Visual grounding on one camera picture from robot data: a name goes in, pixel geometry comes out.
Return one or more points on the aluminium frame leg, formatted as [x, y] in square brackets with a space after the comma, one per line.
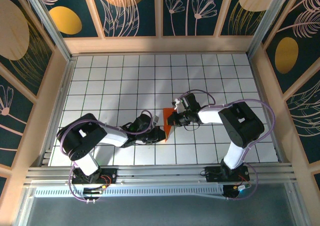
[23, 206]
[298, 206]

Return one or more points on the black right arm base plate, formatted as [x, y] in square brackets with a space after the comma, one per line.
[212, 176]

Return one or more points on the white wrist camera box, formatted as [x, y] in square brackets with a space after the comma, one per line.
[179, 105]
[155, 119]

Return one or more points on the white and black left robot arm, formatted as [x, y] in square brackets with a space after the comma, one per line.
[112, 137]

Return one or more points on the orange cloth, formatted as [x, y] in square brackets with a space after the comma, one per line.
[166, 118]

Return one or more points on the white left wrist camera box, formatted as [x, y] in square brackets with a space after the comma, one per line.
[155, 119]

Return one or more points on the long aluminium mounting rail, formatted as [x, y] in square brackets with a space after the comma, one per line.
[162, 174]

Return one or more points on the aluminium corner post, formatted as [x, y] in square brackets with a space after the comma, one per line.
[258, 34]
[57, 36]

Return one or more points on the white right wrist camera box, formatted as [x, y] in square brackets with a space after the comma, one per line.
[179, 105]

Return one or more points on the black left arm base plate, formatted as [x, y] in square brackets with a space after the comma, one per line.
[111, 173]

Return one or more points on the black controller box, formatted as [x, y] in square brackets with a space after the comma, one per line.
[231, 194]
[91, 194]

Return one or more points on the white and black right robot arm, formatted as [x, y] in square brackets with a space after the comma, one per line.
[242, 125]

